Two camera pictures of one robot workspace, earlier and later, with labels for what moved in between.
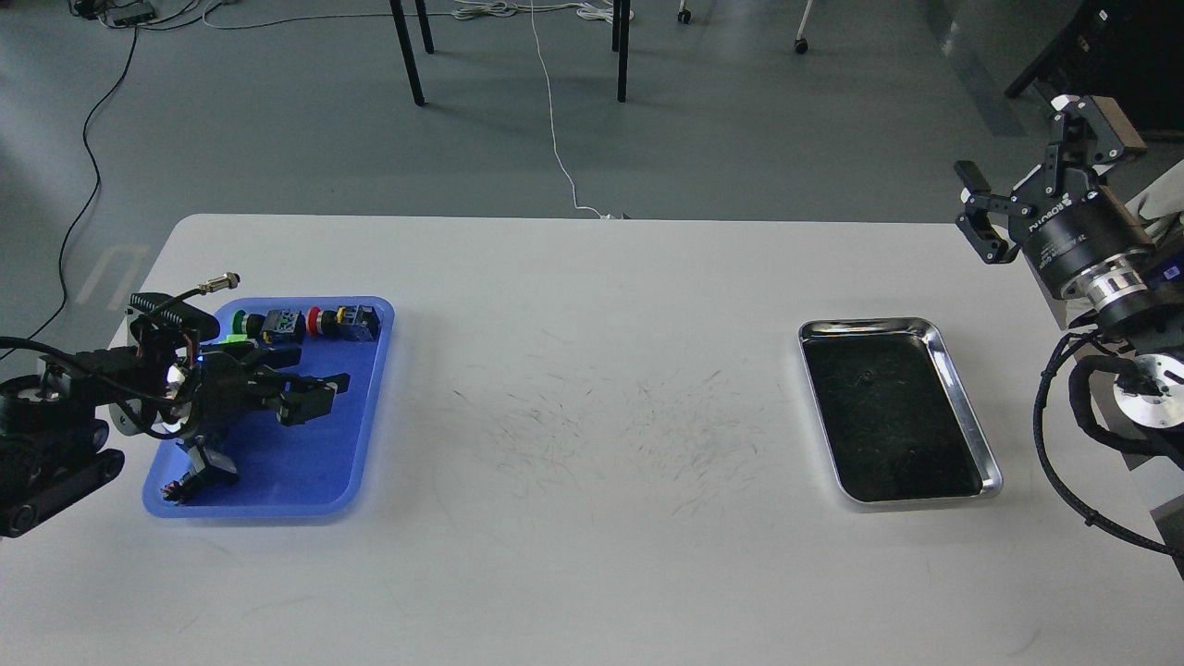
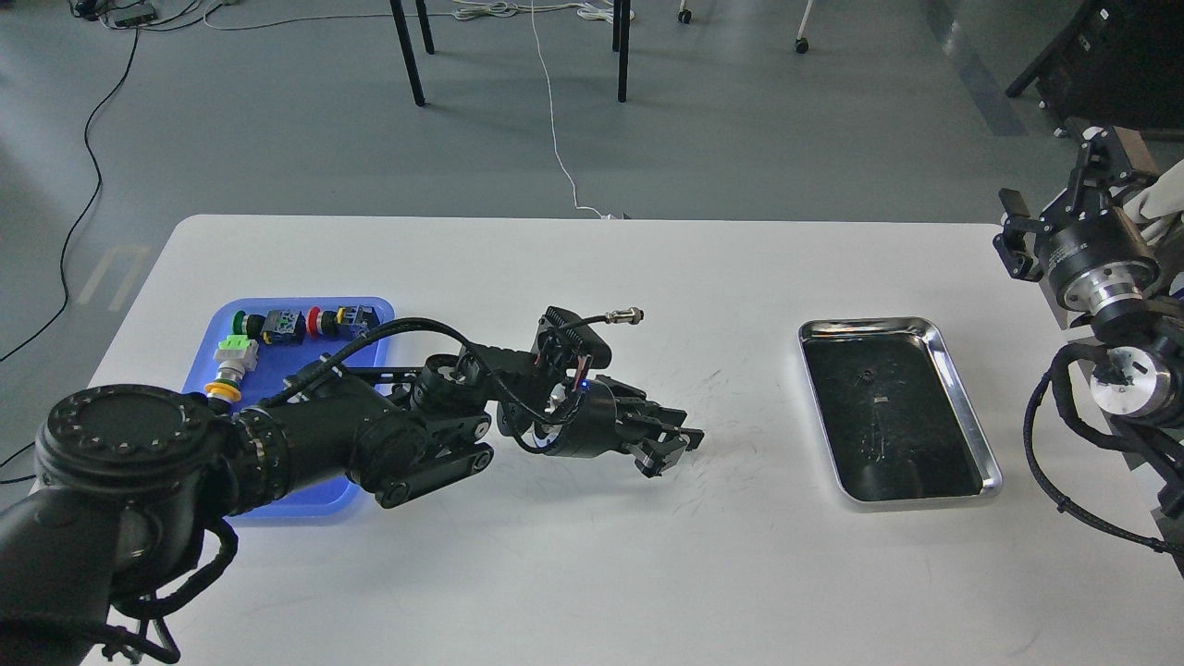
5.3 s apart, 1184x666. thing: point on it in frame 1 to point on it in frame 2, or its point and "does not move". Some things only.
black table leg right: (621, 30) does not move
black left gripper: (228, 388) to (606, 416)
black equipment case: (1129, 52) does not move
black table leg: (406, 44) does not move
